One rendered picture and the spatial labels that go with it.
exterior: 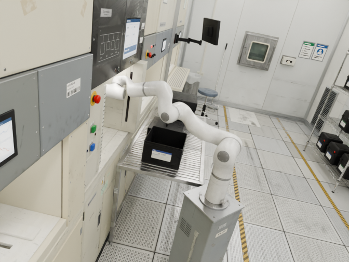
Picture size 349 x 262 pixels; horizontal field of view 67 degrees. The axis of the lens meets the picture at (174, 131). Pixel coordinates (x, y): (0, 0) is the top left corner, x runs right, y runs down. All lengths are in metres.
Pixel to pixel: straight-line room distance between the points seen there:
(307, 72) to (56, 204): 5.71
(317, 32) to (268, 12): 1.04
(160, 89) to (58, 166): 0.71
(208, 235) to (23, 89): 1.25
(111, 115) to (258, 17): 4.46
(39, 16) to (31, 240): 0.84
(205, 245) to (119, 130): 1.02
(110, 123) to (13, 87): 1.39
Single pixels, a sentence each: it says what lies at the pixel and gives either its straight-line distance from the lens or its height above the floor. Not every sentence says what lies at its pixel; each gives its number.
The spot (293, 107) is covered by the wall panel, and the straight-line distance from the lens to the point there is 6.46.
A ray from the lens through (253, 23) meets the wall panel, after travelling 5.94.
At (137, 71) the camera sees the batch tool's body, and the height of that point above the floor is 1.34.
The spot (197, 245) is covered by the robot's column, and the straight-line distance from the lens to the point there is 1.76.
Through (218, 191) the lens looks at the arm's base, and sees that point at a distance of 1.60.
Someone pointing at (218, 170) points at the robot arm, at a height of 1.00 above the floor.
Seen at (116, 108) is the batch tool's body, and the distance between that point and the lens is 2.00.
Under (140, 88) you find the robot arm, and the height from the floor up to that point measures 1.31.
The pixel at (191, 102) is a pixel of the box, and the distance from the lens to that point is 2.52.
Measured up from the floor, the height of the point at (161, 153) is 0.87.
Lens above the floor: 1.77
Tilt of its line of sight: 24 degrees down
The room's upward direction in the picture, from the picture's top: 11 degrees clockwise
